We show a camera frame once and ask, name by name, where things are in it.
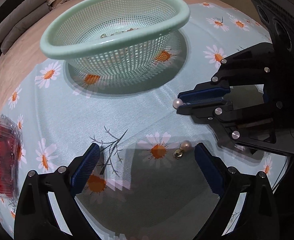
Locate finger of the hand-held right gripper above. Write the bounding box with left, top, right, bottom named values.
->
left=178, top=42, right=275, bottom=103
left=176, top=99, right=243, bottom=145

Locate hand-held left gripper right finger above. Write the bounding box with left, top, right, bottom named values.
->
left=194, top=142, right=281, bottom=240

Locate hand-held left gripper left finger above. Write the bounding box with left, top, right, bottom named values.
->
left=14, top=143, right=101, bottom=240

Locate pearl gold clasp earring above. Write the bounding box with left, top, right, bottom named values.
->
left=172, top=99, right=190, bottom=108
left=173, top=140, right=192, bottom=160

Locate green plastic colander basket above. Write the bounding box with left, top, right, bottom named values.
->
left=39, top=0, right=190, bottom=96

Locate daisy print blue cloth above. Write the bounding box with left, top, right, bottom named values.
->
left=0, top=2, right=290, bottom=240

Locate clear box of red beads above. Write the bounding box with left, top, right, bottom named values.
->
left=0, top=114, right=25, bottom=200

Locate grey pillow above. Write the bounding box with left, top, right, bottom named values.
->
left=0, top=0, right=47, bottom=44
left=0, top=4, right=50, bottom=54

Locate beige frilled pillow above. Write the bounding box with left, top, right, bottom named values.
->
left=45, top=0, right=72, bottom=10

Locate thin black cable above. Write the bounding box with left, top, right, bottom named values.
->
left=272, top=155, right=291, bottom=195

